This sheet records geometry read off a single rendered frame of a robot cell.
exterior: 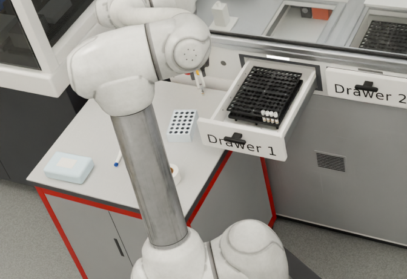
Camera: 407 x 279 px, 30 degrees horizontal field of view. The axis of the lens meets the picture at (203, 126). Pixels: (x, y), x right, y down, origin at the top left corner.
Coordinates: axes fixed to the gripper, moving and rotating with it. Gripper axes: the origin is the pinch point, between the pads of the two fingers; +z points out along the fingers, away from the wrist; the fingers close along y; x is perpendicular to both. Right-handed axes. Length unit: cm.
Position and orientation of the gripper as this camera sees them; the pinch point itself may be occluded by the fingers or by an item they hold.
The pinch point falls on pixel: (198, 77)
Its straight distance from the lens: 243.0
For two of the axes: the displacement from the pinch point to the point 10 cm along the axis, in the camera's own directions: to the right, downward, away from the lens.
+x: -2.2, -6.4, 7.4
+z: 2.0, 7.2, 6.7
